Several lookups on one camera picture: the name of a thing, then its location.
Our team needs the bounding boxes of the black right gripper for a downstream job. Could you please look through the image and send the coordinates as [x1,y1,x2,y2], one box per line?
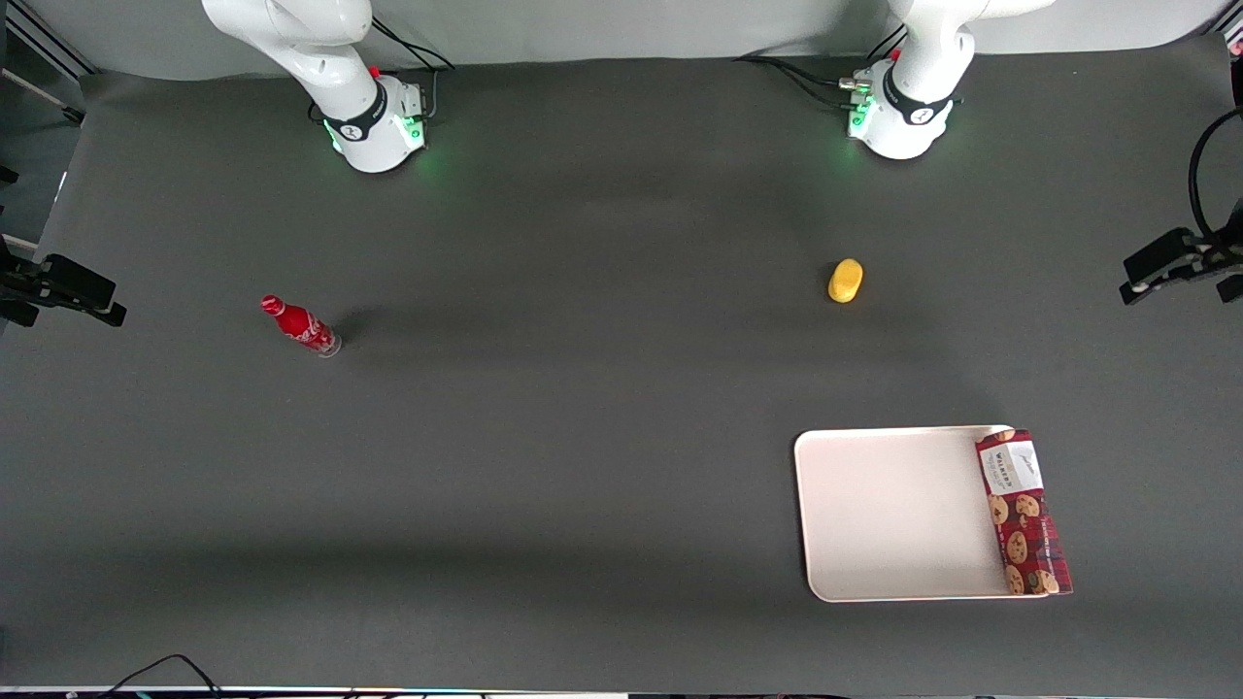
[0,233,128,327]

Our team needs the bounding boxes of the aluminium frame rail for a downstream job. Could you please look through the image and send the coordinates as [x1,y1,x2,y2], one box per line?
[0,0,98,79]

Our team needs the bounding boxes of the white rectangular tray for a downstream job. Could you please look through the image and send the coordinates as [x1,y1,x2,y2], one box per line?
[793,424,1057,604]

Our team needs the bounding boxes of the black looped wrist cable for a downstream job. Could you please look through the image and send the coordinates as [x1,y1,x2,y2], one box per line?
[1189,107,1243,244]

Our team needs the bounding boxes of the black left arm base cable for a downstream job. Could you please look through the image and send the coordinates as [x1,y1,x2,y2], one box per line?
[733,55,856,110]

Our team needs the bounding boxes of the dark grey table cloth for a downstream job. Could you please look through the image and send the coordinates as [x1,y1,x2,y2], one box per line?
[0,34,1243,695]

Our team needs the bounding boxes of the black arm base cable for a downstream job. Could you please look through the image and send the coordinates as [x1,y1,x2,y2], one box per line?
[371,17,456,122]
[733,55,856,110]

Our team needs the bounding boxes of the black right arm base cable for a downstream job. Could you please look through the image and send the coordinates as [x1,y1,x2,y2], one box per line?
[371,17,456,122]

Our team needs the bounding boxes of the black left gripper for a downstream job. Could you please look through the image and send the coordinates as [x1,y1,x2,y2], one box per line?
[1120,199,1243,307]

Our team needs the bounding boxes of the red cola bottle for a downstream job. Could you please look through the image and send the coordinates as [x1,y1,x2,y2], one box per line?
[259,294,343,359]

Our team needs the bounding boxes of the yellow lemon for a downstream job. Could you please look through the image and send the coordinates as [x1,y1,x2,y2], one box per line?
[827,258,864,305]

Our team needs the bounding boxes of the red cookie box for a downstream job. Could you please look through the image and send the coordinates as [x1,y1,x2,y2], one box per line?
[975,428,1075,597]

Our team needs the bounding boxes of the thin black cable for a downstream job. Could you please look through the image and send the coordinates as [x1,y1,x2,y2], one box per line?
[97,653,226,699]

